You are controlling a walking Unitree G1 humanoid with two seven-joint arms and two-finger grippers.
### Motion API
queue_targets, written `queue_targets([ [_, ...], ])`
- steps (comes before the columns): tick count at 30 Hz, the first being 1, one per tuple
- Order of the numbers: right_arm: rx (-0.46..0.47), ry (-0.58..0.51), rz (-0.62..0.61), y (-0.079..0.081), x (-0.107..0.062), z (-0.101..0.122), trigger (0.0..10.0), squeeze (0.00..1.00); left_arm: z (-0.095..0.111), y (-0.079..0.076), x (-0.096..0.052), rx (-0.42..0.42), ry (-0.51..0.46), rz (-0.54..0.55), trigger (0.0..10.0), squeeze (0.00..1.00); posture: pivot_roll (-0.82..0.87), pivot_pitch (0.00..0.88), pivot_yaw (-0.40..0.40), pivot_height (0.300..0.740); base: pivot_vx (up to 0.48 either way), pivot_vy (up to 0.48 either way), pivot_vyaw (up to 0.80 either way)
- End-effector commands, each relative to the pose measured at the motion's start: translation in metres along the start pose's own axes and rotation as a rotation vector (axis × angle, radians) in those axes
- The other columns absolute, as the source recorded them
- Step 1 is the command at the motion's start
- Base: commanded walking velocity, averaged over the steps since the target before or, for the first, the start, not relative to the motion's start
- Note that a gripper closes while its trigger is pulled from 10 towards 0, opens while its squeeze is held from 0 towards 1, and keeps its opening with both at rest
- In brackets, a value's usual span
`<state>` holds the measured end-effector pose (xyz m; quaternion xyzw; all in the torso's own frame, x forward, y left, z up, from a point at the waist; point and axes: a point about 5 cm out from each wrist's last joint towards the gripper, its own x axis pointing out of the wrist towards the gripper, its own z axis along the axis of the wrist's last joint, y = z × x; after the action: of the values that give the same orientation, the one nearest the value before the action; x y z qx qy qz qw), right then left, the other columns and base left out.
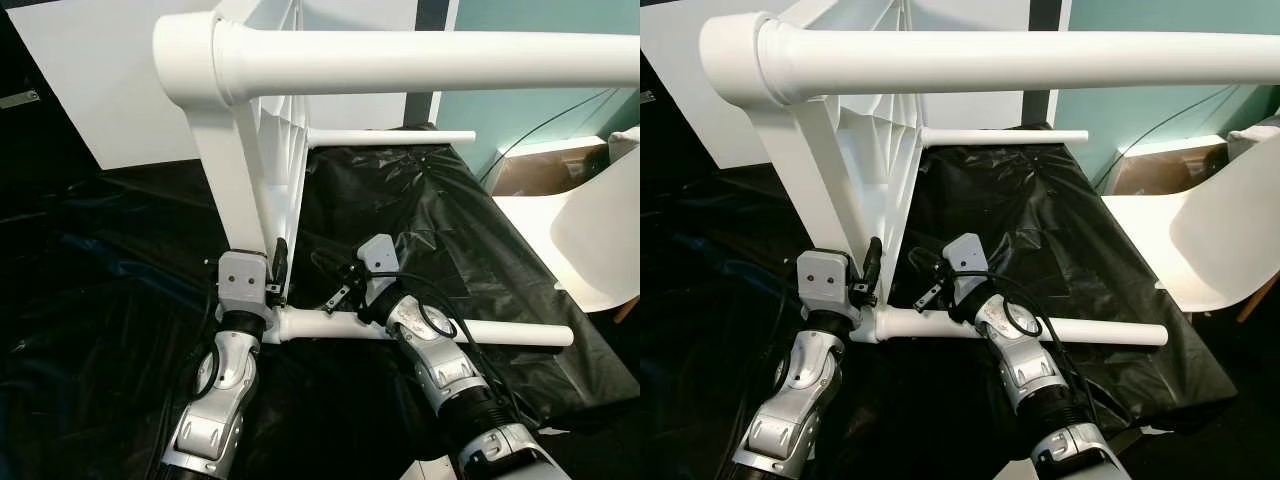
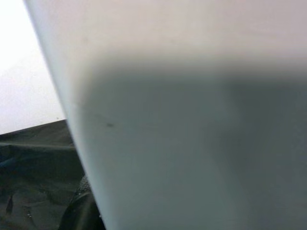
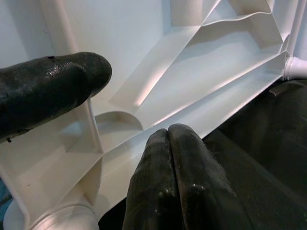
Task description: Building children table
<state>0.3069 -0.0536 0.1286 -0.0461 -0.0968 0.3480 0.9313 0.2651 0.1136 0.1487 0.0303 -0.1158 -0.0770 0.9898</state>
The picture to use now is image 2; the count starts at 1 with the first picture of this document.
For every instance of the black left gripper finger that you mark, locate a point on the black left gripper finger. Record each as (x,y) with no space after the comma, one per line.
(81,213)

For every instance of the white plastic table top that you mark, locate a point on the white plastic table top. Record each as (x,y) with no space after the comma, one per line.
(180,119)

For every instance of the black table cloth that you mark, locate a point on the black table cloth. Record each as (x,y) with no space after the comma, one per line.
(36,179)

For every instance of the large white backdrop panel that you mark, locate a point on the large white backdrop panel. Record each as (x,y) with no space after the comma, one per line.
(19,72)

